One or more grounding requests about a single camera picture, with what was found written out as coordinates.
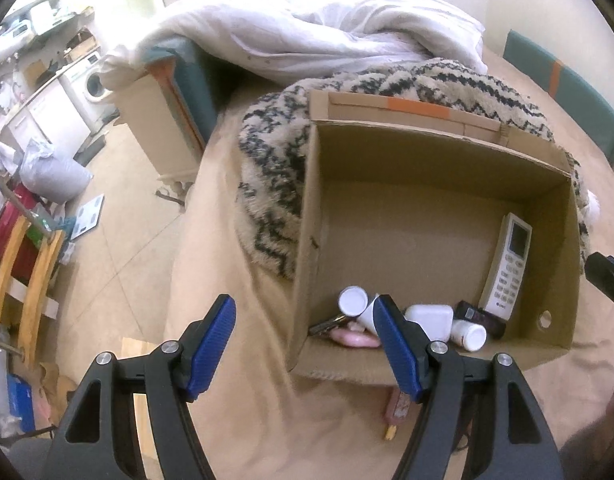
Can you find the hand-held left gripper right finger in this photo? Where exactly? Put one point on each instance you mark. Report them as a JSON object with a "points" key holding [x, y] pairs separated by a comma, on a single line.
{"points": [[394, 350]]}

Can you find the black patterned fluffy blanket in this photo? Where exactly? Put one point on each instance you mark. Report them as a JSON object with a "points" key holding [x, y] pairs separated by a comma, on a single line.
{"points": [[272, 160]]}

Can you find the white duvet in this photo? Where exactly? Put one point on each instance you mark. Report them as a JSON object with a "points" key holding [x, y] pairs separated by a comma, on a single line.
{"points": [[312, 25]]}

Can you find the blue box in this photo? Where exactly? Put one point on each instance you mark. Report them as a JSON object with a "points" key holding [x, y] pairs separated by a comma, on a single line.
{"points": [[22, 402]]}

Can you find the white pill bottle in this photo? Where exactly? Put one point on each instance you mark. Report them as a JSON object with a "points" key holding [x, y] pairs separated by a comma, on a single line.
{"points": [[467, 335]]}

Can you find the white cabinet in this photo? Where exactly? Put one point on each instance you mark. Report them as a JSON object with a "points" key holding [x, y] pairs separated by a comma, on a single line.
{"points": [[52, 115]]}

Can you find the metal keys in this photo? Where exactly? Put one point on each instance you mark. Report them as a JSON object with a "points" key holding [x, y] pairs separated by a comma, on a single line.
{"points": [[324, 326]]}

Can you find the teal padded bed panel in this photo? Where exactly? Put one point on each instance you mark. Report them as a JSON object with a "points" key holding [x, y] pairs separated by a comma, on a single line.
{"points": [[202, 85], [587, 90]]}

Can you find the cream bedside cabinet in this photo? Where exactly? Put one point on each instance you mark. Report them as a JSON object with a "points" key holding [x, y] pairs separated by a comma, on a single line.
{"points": [[152, 125]]}

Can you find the white washing machine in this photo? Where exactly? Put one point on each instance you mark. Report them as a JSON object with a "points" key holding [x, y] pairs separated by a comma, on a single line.
{"points": [[92, 85]]}

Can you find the light wooden board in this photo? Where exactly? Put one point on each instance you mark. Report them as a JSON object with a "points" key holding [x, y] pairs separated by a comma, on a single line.
{"points": [[137, 347]]}

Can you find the red suitcase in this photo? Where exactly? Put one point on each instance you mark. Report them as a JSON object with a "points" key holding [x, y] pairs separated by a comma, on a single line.
{"points": [[12, 240]]}

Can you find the white tube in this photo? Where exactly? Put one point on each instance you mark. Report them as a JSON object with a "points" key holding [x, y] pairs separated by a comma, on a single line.
{"points": [[369, 317]]}

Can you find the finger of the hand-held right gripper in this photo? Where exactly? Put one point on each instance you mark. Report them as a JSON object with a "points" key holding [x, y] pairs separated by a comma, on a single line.
{"points": [[607, 275]]}

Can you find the wooden chair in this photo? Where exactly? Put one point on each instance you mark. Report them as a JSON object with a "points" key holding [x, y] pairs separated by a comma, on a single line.
{"points": [[42, 270]]}

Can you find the small black device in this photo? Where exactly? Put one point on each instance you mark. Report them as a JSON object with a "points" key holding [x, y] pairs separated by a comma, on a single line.
{"points": [[482, 317]]}

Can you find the grey plastic bag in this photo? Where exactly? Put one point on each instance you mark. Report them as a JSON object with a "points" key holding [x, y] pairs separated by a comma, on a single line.
{"points": [[52, 175]]}

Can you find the white bathroom scale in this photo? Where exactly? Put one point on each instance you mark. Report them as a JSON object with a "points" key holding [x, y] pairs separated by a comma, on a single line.
{"points": [[87, 216]]}

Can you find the cardboard box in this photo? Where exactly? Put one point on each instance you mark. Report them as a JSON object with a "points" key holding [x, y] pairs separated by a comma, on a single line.
{"points": [[412, 220]]}

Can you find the pink soft item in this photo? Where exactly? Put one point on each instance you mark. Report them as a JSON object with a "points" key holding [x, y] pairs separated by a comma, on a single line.
{"points": [[357, 340]]}

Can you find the white remote control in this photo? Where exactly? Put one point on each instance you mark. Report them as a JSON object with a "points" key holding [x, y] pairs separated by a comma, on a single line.
{"points": [[507, 270]]}

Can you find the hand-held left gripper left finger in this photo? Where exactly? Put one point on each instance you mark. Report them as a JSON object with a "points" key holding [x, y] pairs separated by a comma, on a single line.
{"points": [[212, 345]]}

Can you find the beige bed sheet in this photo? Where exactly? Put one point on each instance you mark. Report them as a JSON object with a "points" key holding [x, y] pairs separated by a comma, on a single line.
{"points": [[562, 125]]}

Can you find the white earbud case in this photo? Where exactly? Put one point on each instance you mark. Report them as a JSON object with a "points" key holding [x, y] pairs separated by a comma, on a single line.
{"points": [[429, 320]]}

